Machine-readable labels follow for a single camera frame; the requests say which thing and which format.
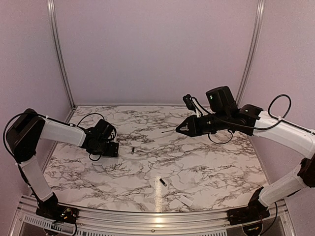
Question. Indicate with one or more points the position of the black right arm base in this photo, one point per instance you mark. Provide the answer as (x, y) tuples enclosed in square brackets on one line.
[(252, 212)]

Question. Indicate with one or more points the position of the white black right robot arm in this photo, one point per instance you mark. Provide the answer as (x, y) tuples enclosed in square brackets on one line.
[(254, 121)]

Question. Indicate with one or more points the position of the aluminium front frame rail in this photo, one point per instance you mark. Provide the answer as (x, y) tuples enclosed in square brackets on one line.
[(98, 222)]

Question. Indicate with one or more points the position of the right aluminium frame post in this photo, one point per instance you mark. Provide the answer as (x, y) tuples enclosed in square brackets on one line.
[(252, 49)]

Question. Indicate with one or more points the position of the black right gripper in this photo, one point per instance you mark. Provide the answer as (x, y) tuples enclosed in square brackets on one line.
[(194, 130)]

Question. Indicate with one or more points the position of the white battery cover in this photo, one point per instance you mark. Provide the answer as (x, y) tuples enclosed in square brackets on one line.
[(185, 200)]

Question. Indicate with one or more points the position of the aluminium frame post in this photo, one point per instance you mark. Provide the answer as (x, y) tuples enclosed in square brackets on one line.
[(59, 54), (252, 49)]

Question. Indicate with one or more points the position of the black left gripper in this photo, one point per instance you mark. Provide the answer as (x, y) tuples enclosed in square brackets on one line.
[(113, 150)]

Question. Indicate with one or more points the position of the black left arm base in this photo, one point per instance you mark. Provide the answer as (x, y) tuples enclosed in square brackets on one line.
[(51, 209)]

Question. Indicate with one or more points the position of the left aluminium frame post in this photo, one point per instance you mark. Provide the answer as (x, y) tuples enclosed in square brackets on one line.
[(59, 54)]

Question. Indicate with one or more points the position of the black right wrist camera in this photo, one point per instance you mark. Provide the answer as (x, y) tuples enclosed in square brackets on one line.
[(189, 103)]

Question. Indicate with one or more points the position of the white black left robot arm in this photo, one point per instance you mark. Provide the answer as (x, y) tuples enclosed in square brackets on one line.
[(24, 131)]

